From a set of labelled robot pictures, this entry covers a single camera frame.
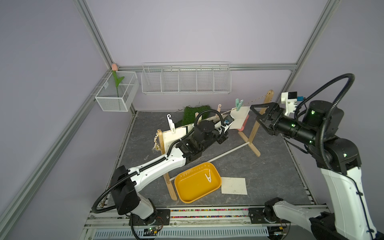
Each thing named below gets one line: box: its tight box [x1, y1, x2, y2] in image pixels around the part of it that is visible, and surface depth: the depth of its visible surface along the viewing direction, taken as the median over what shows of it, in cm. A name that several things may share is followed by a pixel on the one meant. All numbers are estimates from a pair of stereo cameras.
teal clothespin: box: [235, 98, 244, 111], surface depth 63 cm
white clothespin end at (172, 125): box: [167, 114, 175, 135], surface depth 54 cm
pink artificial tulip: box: [111, 63, 125, 98], surface depth 92 cm
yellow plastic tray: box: [174, 162, 222, 204], surface depth 86 cm
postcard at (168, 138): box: [162, 127, 187, 155], surface depth 57 cm
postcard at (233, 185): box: [221, 177, 248, 195], surface depth 86 cm
